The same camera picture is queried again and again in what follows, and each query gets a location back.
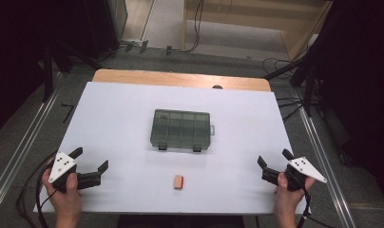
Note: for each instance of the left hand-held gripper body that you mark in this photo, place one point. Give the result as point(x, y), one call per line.
point(62, 167)

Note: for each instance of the wooden stamp with red base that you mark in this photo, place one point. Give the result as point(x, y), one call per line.
point(179, 182)

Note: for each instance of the dark curtain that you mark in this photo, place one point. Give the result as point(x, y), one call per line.
point(15, 47)
point(364, 79)

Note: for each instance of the metal floor rail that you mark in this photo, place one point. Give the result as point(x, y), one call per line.
point(25, 148)
point(326, 164)

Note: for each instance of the person's left hand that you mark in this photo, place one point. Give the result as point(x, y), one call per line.
point(65, 199)

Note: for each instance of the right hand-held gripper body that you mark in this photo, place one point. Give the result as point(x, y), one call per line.
point(307, 169)

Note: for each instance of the power strip with plugs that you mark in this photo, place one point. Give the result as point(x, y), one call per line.
point(136, 44)

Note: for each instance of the black metal stand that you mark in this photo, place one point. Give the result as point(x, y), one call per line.
point(48, 72)
point(309, 85)

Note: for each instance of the person's right hand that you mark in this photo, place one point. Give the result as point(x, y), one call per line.
point(286, 199)

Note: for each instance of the wooden table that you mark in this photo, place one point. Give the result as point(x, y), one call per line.
point(168, 78)

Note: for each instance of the clear green compartment box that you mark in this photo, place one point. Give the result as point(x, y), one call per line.
point(180, 129)

